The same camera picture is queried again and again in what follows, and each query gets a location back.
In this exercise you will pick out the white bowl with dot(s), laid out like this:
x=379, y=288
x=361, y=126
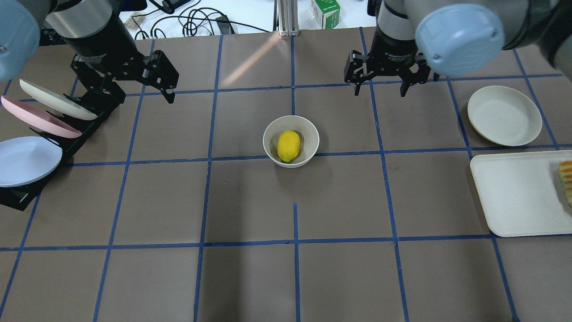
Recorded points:
x=310, y=139

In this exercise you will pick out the black dish rack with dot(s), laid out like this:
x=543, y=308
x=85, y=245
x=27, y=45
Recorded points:
x=21, y=196

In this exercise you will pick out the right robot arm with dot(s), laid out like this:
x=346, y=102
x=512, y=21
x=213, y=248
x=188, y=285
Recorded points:
x=414, y=38

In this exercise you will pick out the yellow lemon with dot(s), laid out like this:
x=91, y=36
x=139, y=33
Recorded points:
x=288, y=146

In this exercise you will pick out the sliced yellow food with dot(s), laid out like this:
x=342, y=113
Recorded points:
x=565, y=175

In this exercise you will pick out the white plate in rack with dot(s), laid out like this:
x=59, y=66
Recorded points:
x=56, y=101

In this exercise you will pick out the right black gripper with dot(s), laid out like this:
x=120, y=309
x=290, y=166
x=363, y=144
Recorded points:
x=394, y=48

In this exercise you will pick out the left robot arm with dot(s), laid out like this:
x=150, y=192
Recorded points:
x=21, y=22

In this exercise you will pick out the cream rectangular tray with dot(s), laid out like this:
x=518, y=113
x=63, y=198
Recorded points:
x=521, y=193

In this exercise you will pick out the aluminium frame post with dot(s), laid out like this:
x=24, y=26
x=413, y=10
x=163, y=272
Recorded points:
x=286, y=21

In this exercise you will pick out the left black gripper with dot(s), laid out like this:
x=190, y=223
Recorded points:
x=96, y=46

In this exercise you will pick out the pink plate in rack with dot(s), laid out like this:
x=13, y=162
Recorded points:
x=39, y=118

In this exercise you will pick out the cream round plate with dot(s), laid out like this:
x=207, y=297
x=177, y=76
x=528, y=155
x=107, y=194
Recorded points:
x=504, y=116

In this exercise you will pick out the green white carton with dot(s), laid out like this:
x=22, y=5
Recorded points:
x=327, y=13

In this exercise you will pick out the light blue plate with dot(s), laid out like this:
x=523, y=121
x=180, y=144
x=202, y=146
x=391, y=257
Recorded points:
x=24, y=160

